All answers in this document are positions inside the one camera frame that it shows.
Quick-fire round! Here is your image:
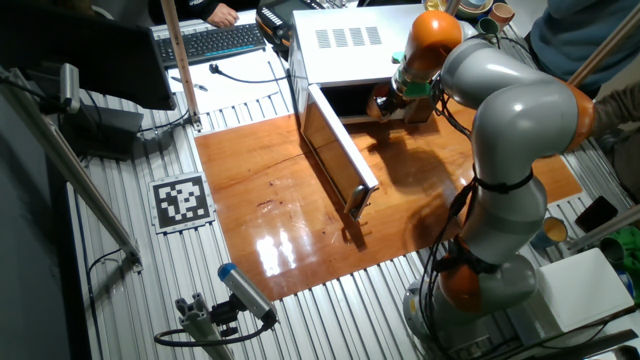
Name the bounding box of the black power plug cable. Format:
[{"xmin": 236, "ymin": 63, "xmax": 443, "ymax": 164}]
[{"xmin": 208, "ymin": 62, "xmax": 291, "ymax": 87}]

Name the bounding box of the black white marker plate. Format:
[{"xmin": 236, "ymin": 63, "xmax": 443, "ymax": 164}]
[{"xmin": 148, "ymin": 171, "xmax": 217, "ymax": 235}]

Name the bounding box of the white box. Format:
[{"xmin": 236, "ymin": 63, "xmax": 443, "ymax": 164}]
[{"xmin": 529, "ymin": 247, "xmax": 636, "ymax": 334}]

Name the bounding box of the black computer keyboard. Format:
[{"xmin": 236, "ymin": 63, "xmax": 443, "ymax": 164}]
[{"xmin": 149, "ymin": 20, "xmax": 269, "ymax": 70}]

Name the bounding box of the black camera cable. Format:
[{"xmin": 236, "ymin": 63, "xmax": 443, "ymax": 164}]
[{"xmin": 153, "ymin": 317, "xmax": 277, "ymax": 349}]

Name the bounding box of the stack of pale bowls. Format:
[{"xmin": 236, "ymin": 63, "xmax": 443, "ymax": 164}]
[{"xmin": 457, "ymin": 0, "xmax": 495, "ymax": 20}]

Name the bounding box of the silver camera blue cap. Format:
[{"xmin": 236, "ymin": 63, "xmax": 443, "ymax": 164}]
[{"xmin": 217, "ymin": 262, "xmax": 279, "ymax": 324}]

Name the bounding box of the green cloth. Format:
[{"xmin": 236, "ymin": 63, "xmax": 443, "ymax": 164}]
[{"xmin": 612, "ymin": 227, "xmax": 640, "ymax": 304}]

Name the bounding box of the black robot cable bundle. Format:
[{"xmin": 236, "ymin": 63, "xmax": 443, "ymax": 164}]
[{"xmin": 417, "ymin": 69, "xmax": 479, "ymax": 360}]

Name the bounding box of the grey aluminium strut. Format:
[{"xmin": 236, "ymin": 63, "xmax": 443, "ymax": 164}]
[{"xmin": 567, "ymin": 204, "xmax": 640, "ymax": 253}]

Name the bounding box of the wooden upright post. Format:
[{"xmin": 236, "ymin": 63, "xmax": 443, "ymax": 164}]
[{"xmin": 160, "ymin": 0, "xmax": 204, "ymax": 132}]

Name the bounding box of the slanted wooden strut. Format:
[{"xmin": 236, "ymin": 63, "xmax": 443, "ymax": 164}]
[{"xmin": 568, "ymin": 3, "xmax": 640, "ymax": 89}]

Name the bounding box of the hand with dark sleeve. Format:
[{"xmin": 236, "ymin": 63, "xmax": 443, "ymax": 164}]
[{"xmin": 204, "ymin": 2, "xmax": 239, "ymax": 29}]

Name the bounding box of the blue plastic object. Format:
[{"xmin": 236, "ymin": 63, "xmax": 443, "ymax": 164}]
[{"xmin": 618, "ymin": 269, "xmax": 636, "ymax": 300}]

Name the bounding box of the person in blue shirt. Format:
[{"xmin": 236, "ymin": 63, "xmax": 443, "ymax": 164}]
[{"xmin": 529, "ymin": 0, "xmax": 640, "ymax": 99}]

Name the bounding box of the orange wooden board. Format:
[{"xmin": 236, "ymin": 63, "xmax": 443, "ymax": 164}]
[{"xmin": 194, "ymin": 99, "xmax": 585, "ymax": 303}]

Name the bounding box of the beige cup pink inside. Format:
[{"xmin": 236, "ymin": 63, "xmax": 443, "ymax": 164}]
[{"xmin": 366, "ymin": 83, "xmax": 392, "ymax": 124}]

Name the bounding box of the person in dark coat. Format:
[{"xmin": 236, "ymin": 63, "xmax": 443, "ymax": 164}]
[{"xmin": 597, "ymin": 82, "xmax": 640, "ymax": 204}]

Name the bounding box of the short aluminium profile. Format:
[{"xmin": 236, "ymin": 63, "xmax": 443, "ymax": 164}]
[{"xmin": 174, "ymin": 292, "xmax": 236, "ymax": 360}]

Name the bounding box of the dark sleeved forearm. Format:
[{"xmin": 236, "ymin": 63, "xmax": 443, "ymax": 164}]
[{"xmin": 148, "ymin": 0, "xmax": 221, "ymax": 24}]

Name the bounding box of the dark pen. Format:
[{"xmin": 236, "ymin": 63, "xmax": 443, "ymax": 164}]
[{"xmin": 169, "ymin": 75, "xmax": 210, "ymax": 93}]

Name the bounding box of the grey webcam device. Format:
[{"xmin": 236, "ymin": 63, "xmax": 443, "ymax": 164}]
[{"xmin": 58, "ymin": 62, "xmax": 82, "ymax": 115}]

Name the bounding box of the blue cup yellow inside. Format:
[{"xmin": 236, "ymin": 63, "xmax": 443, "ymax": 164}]
[{"xmin": 529, "ymin": 215, "xmax": 570, "ymax": 252}]

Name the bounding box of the black camera clamp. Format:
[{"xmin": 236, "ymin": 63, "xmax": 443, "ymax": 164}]
[{"xmin": 209, "ymin": 294, "xmax": 242, "ymax": 339}]

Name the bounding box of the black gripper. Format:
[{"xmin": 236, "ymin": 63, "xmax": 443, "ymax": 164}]
[{"xmin": 373, "ymin": 89, "xmax": 414, "ymax": 123}]

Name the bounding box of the slanted aluminium strut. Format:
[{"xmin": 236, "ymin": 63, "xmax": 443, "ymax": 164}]
[{"xmin": 0, "ymin": 67, "xmax": 145, "ymax": 274}]

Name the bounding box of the olive sleeved forearm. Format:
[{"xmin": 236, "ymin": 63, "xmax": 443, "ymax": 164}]
[{"xmin": 592, "ymin": 82, "xmax": 640, "ymax": 139}]

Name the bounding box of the dark green cup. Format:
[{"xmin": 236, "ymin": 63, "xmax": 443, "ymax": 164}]
[{"xmin": 477, "ymin": 17, "xmax": 501, "ymax": 37}]

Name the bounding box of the silver microwave oven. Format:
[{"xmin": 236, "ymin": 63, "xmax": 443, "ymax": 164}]
[{"xmin": 287, "ymin": 3, "xmax": 436, "ymax": 221}]

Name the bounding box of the black monitor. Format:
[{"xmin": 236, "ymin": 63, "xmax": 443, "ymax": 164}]
[{"xmin": 0, "ymin": 3, "xmax": 177, "ymax": 112}]

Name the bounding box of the black orange teach pendant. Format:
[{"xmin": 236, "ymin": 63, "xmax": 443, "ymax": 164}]
[{"xmin": 254, "ymin": 0, "xmax": 327, "ymax": 49}]

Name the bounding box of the black box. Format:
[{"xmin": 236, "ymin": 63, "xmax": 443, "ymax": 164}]
[{"xmin": 59, "ymin": 102, "xmax": 146, "ymax": 162}]

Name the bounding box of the black phone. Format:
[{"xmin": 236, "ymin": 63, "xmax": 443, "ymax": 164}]
[{"xmin": 573, "ymin": 194, "xmax": 620, "ymax": 234}]

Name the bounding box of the white paper sheet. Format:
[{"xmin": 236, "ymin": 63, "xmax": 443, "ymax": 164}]
[{"xmin": 167, "ymin": 47, "xmax": 296, "ymax": 115}]

